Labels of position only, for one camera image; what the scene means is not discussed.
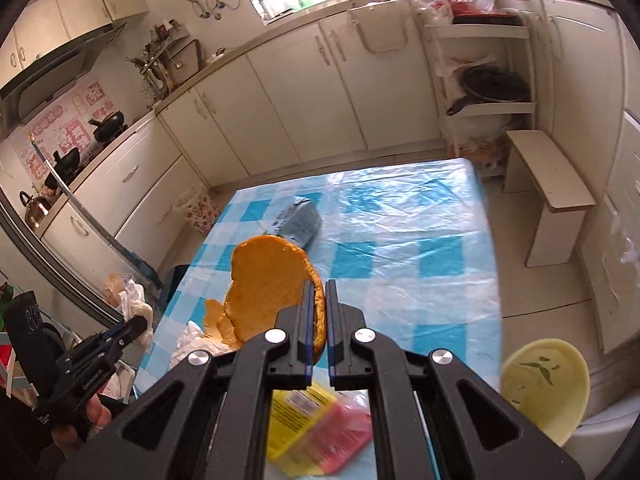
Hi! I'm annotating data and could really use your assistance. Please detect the yellow and pink packet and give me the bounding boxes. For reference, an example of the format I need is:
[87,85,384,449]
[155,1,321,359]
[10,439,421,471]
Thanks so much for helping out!
[267,385,373,476]

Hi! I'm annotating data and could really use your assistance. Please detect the brass kettle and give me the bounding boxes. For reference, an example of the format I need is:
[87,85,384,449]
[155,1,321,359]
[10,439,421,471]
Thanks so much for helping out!
[19,190,53,228]

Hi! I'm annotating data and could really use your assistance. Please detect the black cooking pot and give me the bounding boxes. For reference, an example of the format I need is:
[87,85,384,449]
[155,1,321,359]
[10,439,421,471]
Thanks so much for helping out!
[50,147,82,177]

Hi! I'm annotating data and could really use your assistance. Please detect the patterned plastic bag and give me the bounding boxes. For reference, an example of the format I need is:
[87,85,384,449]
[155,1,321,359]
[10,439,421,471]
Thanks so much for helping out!
[460,135,506,168]

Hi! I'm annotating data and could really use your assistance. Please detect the white drawer unit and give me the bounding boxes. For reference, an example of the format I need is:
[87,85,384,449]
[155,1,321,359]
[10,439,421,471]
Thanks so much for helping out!
[580,110,640,356]

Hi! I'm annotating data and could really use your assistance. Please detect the white wooden stool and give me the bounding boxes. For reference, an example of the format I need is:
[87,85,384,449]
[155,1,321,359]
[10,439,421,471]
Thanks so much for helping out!
[502,130,597,268]

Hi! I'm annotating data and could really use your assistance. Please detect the pink wall stickers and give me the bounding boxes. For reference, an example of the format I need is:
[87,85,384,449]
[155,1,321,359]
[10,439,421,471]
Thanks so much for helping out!
[17,77,108,181]

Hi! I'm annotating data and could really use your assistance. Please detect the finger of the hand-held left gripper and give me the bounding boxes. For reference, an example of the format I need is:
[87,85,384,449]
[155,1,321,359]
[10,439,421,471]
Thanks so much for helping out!
[101,316,154,344]
[65,339,137,362]

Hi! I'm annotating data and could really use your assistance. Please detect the black frying pan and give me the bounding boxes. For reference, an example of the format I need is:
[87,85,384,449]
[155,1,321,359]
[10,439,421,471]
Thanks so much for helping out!
[446,65,531,117]

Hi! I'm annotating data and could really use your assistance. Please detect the heap of white plastic bags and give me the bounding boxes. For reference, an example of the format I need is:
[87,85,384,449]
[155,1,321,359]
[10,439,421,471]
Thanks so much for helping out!
[102,272,153,346]

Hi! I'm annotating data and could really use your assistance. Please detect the white kitchen cabinets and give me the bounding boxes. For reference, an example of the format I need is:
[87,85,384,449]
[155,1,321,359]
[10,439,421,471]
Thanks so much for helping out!
[0,0,151,78]
[40,0,626,271]

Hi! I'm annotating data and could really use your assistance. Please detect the clear plastic film scrap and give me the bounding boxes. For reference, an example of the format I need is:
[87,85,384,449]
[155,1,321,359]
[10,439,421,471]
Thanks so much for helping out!
[607,200,640,273]

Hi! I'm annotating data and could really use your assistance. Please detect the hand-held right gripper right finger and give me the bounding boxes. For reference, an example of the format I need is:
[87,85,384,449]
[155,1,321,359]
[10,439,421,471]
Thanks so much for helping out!
[326,280,586,480]

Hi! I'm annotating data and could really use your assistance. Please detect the yellow plastic basin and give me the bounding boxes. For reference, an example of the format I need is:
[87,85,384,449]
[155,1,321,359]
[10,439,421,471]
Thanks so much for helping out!
[500,338,591,448]

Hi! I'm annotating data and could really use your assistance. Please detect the black wok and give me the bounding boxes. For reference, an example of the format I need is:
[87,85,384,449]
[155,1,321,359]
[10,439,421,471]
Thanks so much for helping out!
[89,111,126,143]

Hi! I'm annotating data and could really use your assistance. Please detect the patterned waste basket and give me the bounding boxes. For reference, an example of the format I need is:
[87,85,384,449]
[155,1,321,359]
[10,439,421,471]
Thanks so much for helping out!
[172,185,219,236]

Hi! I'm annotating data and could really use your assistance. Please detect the white tissue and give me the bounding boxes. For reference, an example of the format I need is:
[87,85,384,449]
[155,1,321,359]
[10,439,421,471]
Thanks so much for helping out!
[170,322,236,371]

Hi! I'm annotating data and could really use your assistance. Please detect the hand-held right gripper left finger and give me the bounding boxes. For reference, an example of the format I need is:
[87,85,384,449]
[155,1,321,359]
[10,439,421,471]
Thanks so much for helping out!
[57,280,327,480]

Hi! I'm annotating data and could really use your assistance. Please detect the white corner shelf rack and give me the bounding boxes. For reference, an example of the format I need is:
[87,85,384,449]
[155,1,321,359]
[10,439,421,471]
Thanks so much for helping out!
[420,12,538,161]

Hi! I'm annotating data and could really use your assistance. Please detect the white lower kitchen cabinets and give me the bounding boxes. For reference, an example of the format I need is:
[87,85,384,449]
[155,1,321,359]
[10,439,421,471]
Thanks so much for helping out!
[40,0,626,271]

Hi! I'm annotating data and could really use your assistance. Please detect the white red-printed plastic bag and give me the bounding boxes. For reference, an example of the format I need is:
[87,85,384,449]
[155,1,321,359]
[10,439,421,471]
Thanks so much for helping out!
[406,0,453,23]

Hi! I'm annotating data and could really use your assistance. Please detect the person's left hand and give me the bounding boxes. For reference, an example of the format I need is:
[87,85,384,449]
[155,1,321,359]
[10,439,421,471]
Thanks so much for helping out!
[52,394,113,456]

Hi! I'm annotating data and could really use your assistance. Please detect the orange fruit peel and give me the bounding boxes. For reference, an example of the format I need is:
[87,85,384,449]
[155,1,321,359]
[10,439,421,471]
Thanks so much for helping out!
[204,235,328,363]

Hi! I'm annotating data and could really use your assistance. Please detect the grey-blue drink carton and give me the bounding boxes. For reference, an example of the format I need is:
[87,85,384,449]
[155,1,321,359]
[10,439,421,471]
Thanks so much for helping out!
[267,196,323,251]

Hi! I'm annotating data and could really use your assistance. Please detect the blue checkered plastic tablecloth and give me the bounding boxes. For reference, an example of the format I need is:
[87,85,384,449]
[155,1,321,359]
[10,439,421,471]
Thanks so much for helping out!
[132,157,503,480]

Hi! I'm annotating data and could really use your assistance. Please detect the white appliance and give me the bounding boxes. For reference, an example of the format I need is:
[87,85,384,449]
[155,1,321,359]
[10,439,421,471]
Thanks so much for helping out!
[565,400,637,480]

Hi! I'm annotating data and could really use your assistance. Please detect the range hood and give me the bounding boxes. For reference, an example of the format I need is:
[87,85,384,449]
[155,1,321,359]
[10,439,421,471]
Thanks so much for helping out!
[0,22,126,101]

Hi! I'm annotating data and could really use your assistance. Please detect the cluttered utensil rack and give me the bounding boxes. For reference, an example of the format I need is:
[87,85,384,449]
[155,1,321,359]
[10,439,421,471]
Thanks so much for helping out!
[125,20,201,106]

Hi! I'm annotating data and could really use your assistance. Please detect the white upper kitchen cabinets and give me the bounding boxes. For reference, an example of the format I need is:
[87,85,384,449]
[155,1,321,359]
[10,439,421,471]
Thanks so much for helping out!
[0,0,151,78]

